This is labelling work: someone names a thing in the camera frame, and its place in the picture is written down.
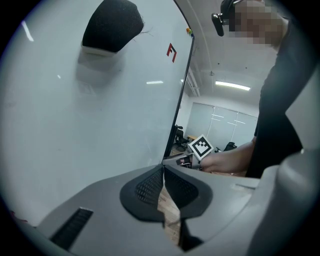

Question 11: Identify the person's right forearm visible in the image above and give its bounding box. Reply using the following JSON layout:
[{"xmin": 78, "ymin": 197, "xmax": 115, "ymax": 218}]
[{"xmin": 201, "ymin": 140, "xmax": 256, "ymax": 174}]

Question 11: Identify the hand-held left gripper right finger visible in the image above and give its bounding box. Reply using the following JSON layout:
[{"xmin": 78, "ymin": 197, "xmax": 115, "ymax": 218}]
[{"xmin": 163, "ymin": 164, "xmax": 261, "ymax": 256}]

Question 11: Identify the black fabric-covered white block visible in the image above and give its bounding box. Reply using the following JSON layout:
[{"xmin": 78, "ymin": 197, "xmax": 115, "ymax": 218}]
[{"xmin": 81, "ymin": 0, "xmax": 146, "ymax": 58}]

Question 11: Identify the black office chair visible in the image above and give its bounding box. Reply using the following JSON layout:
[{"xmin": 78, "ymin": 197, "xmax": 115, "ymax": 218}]
[{"xmin": 174, "ymin": 125, "xmax": 191, "ymax": 153}]

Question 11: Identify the whiteboard with black frame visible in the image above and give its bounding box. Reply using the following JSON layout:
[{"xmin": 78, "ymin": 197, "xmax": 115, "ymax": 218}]
[{"xmin": 0, "ymin": 0, "xmax": 196, "ymax": 227}]

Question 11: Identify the person's head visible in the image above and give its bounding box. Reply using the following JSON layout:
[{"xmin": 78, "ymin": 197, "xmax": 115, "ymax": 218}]
[{"xmin": 221, "ymin": 0, "xmax": 288, "ymax": 55}]

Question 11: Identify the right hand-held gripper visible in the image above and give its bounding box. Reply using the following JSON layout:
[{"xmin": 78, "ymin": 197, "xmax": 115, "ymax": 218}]
[{"xmin": 162, "ymin": 134, "xmax": 215, "ymax": 172}]

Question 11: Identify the person's black shirt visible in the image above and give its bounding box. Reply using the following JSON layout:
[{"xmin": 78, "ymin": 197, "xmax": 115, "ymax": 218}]
[{"xmin": 246, "ymin": 14, "xmax": 305, "ymax": 179}]

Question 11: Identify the black head camera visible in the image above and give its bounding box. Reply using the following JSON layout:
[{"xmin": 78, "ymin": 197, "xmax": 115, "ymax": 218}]
[{"xmin": 211, "ymin": 12, "xmax": 226, "ymax": 38}]

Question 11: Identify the person's right hand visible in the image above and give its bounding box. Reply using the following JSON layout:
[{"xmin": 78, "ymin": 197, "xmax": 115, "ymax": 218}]
[{"xmin": 179, "ymin": 154, "xmax": 194, "ymax": 168}]

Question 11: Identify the long ceiling light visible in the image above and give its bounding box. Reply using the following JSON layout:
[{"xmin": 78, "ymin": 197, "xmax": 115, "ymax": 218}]
[{"xmin": 215, "ymin": 80, "xmax": 251, "ymax": 92}]

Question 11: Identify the black bag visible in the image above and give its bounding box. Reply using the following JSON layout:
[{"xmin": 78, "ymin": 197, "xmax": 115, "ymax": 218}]
[{"xmin": 223, "ymin": 141, "xmax": 238, "ymax": 152}]

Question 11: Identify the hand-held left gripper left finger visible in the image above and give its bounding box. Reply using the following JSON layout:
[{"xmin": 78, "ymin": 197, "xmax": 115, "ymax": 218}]
[{"xmin": 37, "ymin": 164, "xmax": 180, "ymax": 256}]

